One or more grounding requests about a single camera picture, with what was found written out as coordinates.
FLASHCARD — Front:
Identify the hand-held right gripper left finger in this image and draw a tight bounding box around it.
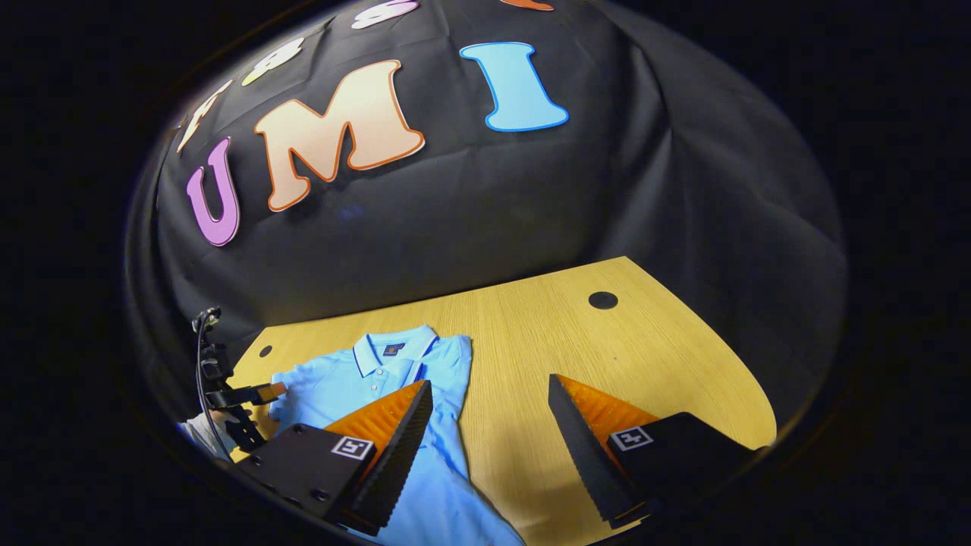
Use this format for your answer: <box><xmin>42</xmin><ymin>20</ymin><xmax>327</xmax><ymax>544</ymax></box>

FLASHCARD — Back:
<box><xmin>235</xmin><ymin>379</ymin><xmax>434</xmax><ymax>536</ymax></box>

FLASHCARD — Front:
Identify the black backdrop cloth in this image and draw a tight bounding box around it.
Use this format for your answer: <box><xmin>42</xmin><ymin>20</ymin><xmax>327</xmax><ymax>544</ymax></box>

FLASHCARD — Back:
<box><xmin>125</xmin><ymin>0</ymin><xmax>849</xmax><ymax>456</ymax></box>

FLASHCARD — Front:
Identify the light blue polo T-shirt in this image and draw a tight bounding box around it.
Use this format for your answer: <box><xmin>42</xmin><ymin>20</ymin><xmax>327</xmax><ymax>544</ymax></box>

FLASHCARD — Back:
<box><xmin>269</xmin><ymin>325</ymin><xmax>526</xmax><ymax>546</ymax></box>

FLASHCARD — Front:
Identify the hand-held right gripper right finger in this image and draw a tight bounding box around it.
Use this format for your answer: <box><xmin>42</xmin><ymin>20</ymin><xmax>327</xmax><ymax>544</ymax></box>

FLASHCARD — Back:
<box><xmin>548</xmin><ymin>373</ymin><xmax>768</xmax><ymax>530</ymax></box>

